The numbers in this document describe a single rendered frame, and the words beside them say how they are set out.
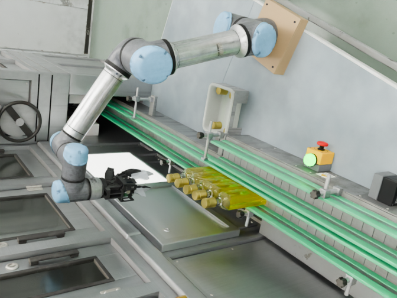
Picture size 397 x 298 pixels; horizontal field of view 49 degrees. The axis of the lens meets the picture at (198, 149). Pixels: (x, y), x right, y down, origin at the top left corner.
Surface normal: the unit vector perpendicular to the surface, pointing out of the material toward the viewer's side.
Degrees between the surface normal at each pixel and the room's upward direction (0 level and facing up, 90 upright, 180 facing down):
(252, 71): 0
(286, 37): 5
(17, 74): 90
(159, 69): 80
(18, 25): 90
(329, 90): 0
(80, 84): 90
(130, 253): 90
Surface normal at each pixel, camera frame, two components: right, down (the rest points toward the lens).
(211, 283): 0.17, -0.95
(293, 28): -0.81, -0.04
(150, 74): 0.40, 0.44
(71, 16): 0.57, 0.33
